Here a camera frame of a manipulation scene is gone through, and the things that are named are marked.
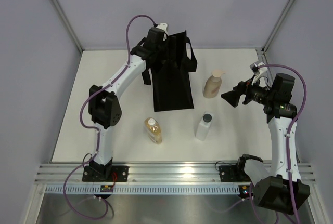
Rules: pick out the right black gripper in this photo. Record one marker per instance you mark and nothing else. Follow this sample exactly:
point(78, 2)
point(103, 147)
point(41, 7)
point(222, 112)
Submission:
point(233, 97)

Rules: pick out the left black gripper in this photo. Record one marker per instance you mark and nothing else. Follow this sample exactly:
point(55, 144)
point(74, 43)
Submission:
point(165, 56)

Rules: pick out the beige pump bottle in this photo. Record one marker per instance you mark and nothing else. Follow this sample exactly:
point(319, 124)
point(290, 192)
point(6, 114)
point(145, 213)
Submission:
point(213, 84)

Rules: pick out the black canvas bag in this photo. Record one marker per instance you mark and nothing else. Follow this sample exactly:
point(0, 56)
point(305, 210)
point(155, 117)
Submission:
point(174, 60)

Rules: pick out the white bottle grey cap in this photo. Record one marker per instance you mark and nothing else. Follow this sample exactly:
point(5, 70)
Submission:
point(204, 126)

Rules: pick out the amber clear bottle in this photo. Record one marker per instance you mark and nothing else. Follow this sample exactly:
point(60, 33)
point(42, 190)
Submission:
point(153, 130)

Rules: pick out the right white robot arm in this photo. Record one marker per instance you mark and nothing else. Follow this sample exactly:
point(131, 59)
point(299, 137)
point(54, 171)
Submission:
point(280, 188)

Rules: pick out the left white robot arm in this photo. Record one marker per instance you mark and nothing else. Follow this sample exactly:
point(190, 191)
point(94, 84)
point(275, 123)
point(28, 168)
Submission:
point(104, 106)

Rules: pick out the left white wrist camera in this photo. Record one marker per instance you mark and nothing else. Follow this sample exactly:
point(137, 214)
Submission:
point(164, 27)

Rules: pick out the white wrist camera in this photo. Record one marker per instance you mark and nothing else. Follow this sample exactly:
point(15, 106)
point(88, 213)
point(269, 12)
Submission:
point(258, 69)
point(164, 27)

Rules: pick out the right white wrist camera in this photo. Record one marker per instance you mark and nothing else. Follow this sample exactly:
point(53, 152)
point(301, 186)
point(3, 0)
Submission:
point(258, 69)

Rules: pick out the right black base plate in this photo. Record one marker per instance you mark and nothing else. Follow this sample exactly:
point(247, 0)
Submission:
point(230, 173)

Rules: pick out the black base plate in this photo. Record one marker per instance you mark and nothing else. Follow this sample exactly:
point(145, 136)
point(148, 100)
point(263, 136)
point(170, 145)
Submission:
point(230, 173)
point(119, 173)

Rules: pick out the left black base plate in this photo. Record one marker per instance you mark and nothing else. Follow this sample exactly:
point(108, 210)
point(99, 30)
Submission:
point(119, 173)

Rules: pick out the right aluminium frame post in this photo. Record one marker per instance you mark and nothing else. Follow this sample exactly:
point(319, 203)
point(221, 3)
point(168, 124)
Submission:
point(282, 17)

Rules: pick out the aluminium frame post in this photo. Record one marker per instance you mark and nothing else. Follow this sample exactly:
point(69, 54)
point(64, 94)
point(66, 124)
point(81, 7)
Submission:
point(67, 25)
point(282, 17)

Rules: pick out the left aluminium frame post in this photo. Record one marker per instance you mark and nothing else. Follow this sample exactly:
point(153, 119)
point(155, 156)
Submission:
point(67, 25)

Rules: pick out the aluminium mounting rail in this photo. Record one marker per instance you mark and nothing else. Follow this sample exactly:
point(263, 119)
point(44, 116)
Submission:
point(142, 173)

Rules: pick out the white slotted cable duct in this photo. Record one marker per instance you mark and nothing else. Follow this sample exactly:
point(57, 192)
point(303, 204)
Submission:
point(146, 189)

